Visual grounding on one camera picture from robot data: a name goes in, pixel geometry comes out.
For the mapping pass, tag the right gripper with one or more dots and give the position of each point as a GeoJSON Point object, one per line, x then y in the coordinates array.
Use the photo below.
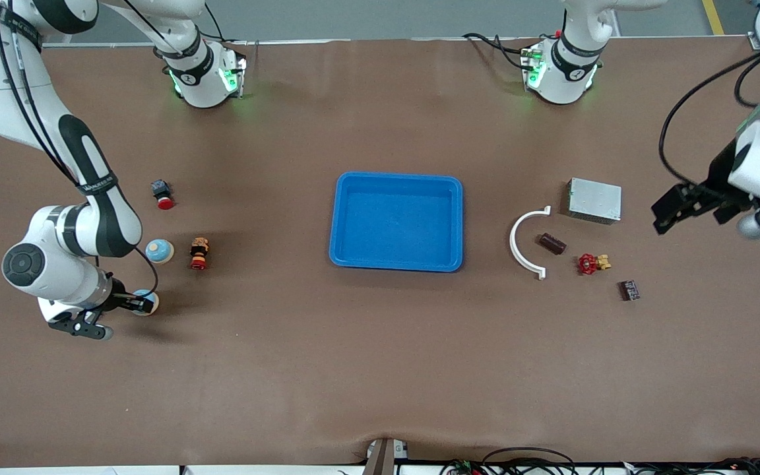
{"type": "Point", "coordinates": [118, 301]}

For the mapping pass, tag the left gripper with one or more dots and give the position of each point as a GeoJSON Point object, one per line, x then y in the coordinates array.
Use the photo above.
{"type": "Point", "coordinates": [716, 181]}

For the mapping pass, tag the blue dome call bell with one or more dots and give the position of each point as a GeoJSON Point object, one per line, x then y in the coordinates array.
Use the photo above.
{"type": "Point", "coordinates": [144, 295]}
{"type": "Point", "coordinates": [159, 251]}

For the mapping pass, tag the small black block capacitor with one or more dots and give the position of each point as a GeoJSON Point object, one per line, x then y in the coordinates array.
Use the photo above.
{"type": "Point", "coordinates": [630, 290]}

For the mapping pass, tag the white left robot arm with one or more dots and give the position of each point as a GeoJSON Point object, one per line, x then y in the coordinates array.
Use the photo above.
{"type": "Point", "coordinates": [578, 59]}

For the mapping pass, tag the red button orange yellow base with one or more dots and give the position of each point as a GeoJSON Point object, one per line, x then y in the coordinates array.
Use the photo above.
{"type": "Point", "coordinates": [199, 254]}

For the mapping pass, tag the grey metal box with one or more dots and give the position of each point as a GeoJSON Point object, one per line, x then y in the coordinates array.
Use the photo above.
{"type": "Point", "coordinates": [594, 201]}

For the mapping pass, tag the red button black base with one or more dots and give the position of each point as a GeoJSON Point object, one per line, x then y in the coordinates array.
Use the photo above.
{"type": "Point", "coordinates": [161, 191]}

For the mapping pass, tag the red handwheel brass valve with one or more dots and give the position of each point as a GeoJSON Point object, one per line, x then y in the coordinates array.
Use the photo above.
{"type": "Point", "coordinates": [588, 264]}

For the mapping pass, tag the brown cylinder part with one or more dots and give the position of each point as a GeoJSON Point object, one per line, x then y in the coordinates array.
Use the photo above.
{"type": "Point", "coordinates": [551, 243]}

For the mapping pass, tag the white curved plastic arc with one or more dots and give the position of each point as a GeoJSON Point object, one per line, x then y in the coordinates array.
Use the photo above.
{"type": "Point", "coordinates": [512, 243]}

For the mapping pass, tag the blue plastic tray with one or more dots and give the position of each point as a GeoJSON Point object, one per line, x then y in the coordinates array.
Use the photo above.
{"type": "Point", "coordinates": [396, 221]}

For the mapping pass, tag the metal table edge clamp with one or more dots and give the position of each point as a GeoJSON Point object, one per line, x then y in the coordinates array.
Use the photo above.
{"type": "Point", "coordinates": [383, 458]}

